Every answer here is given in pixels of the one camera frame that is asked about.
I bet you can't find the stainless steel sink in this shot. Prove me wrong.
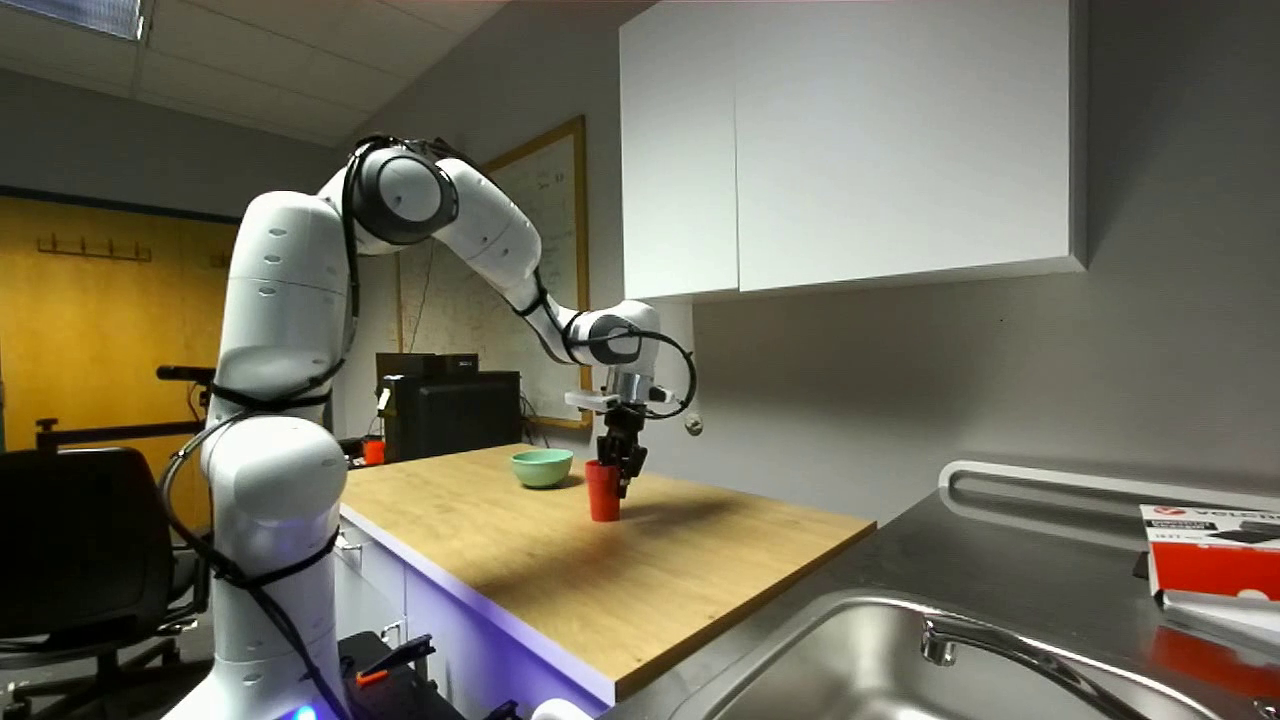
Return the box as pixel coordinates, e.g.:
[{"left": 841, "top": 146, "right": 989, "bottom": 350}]
[{"left": 692, "top": 592, "right": 1226, "bottom": 720}]

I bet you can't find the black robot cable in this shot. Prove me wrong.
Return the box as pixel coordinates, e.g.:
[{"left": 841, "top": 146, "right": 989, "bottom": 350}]
[{"left": 626, "top": 322, "right": 705, "bottom": 422}]

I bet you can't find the red plastic cup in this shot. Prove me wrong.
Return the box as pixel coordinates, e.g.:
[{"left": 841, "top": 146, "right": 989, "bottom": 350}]
[{"left": 581, "top": 456, "right": 631, "bottom": 525}]

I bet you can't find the black box appliance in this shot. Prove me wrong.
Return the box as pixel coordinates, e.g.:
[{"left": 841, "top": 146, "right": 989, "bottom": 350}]
[{"left": 373, "top": 346, "right": 525, "bottom": 462}]

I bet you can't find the ceiling light panel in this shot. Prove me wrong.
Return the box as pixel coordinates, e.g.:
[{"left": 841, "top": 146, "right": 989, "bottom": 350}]
[{"left": 0, "top": 0, "right": 153, "bottom": 44}]

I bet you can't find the black office chair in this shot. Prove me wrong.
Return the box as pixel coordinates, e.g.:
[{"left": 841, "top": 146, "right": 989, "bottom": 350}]
[{"left": 0, "top": 442, "right": 204, "bottom": 685}]

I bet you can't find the black equipment with red parts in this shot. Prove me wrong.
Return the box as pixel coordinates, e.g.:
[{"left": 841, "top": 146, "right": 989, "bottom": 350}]
[{"left": 337, "top": 626, "right": 465, "bottom": 720}]

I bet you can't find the coat hook rail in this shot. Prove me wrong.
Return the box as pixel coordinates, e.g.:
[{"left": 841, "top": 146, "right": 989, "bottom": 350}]
[{"left": 33, "top": 227, "right": 158, "bottom": 262}]

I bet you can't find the yellow wall panel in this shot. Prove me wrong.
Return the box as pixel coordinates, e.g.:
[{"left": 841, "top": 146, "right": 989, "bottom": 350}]
[{"left": 0, "top": 193, "right": 241, "bottom": 530}]

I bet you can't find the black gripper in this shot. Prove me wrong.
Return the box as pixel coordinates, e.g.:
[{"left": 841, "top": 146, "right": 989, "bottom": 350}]
[{"left": 597, "top": 397, "right": 651, "bottom": 499}]

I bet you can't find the wood framed whiteboard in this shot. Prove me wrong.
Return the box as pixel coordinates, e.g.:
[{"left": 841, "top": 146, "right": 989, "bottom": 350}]
[{"left": 479, "top": 112, "right": 593, "bottom": 430}]

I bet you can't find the red and white box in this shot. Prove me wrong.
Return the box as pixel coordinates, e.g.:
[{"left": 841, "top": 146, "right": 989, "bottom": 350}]
[{"left": 1138, "top": 499, "right": 1280, "bottom": 631}]

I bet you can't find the chrome sink faucet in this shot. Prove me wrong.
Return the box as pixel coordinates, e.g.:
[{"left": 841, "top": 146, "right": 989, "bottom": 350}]
[{"left": 915, "top": 611, "right": 1151, "bottom": 720}]

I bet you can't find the white wall cabinet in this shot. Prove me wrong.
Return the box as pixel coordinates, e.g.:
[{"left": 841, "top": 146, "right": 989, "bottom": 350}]
[{"left": 616, "top": 0, "right": 1088, "bottom": 305}]

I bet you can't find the mint green bowl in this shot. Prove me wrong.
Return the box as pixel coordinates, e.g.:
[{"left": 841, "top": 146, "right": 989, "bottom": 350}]
[{"left": 510, "top": 442, "right": 576, "bottom": 493}]

